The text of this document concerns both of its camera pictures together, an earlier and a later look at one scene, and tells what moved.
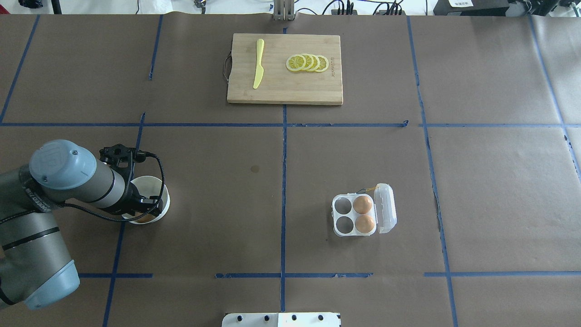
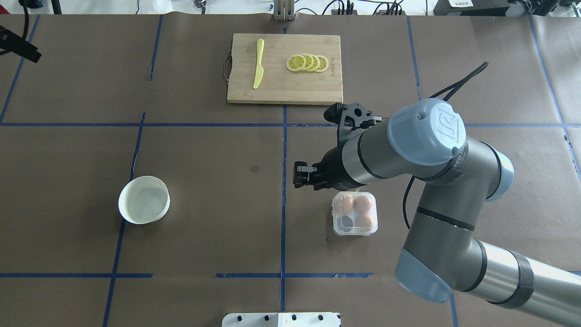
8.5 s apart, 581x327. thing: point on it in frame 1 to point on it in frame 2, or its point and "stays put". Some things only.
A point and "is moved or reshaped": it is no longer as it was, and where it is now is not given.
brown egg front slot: x=364 y=224 stays put
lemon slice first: x=323 y=63 stays put
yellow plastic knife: x=259 y=71 stays put
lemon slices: x=296 y=63 stays put
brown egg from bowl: x=147 y=218 to x=344 y=205
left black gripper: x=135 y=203 to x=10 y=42
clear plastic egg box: x=356 y=215 is moved or reshaped
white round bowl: x=147 y=186 stays put
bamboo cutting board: x=278 y=84 stays put
